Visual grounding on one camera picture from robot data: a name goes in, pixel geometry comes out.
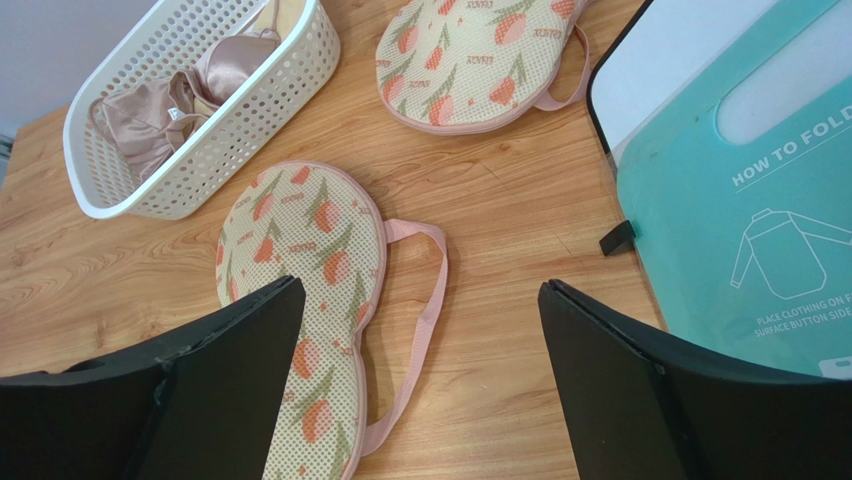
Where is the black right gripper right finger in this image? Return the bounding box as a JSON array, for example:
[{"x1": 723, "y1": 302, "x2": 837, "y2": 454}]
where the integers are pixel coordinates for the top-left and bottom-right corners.
[{"x1": 538, "y1": 279, "x2": 851, "y2": 479}]

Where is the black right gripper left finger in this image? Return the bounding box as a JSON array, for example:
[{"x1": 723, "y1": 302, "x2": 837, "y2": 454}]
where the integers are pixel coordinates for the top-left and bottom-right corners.
[{"x1": 1, "y1": 276, "x2": 306, "y2": 479}]

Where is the floral mesh laundry bag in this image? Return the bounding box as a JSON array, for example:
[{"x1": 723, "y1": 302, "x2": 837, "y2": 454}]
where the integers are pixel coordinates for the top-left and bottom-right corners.
[
  {"x1": 376, "y1": 0, "x2": 592, "y2": 135},
  {"x1": 215, "y1": 161, "x2": 449, "y2": 479}
]

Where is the pink satin bra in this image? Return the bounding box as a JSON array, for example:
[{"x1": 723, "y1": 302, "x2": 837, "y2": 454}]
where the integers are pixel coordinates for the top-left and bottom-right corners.
[{"x1": 88, "y1": 29, "x2": 280, "y2": 182}]

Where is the beige bra in basket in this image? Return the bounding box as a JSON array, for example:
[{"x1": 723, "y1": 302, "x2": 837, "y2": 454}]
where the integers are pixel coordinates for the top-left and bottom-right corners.
[{"x1": 268, "y1": 0, "x2": 307, "y2": 40}]

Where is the white perforated plastic basket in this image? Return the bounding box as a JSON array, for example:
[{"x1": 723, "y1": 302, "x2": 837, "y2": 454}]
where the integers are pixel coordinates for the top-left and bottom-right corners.
[{"x1": 63, "y1": 0, "x2": 340, "y2": 220}]

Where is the white folding board base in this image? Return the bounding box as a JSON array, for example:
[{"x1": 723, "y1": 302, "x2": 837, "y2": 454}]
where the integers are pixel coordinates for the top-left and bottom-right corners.
[{"x1": 586, "y1": 0, "x2": 780, "y2": 161}]

